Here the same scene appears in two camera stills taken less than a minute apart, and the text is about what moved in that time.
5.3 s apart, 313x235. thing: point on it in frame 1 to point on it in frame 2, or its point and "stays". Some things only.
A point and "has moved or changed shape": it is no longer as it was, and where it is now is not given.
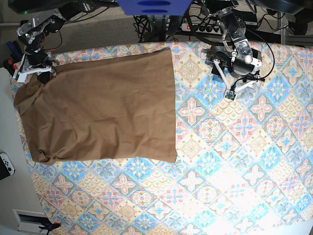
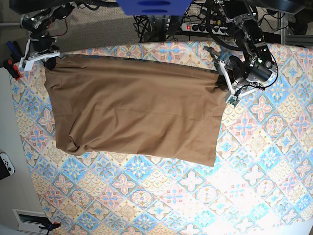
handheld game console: [7, 167] stays
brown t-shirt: [112, 107] has moved or changed shape
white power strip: [204, 28] stays
